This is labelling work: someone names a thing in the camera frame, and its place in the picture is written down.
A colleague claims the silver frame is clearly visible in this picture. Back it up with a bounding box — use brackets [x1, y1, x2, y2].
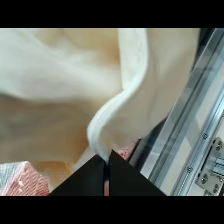
[140, 27, 224, 197]

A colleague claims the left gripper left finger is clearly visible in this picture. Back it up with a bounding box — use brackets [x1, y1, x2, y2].
[48, 153, 106, 197]

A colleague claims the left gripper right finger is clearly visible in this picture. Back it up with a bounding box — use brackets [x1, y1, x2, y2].
[107, 149, 167, 197]

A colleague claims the cream shirt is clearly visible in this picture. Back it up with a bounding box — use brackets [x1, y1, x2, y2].
[0, 27, 201, 174]

